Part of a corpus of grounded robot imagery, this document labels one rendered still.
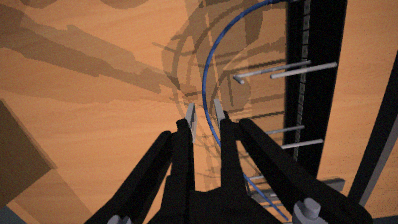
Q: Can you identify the grey rack with black patch panel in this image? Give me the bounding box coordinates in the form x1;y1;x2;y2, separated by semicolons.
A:
233;0;398;207

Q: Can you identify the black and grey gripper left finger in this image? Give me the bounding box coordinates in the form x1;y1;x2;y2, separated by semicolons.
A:
84;103;197;224

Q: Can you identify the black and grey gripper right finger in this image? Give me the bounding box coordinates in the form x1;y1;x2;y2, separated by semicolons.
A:
214;98;373;224

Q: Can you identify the thin blue cable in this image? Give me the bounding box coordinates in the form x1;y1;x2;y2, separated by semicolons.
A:
202;0;289;221

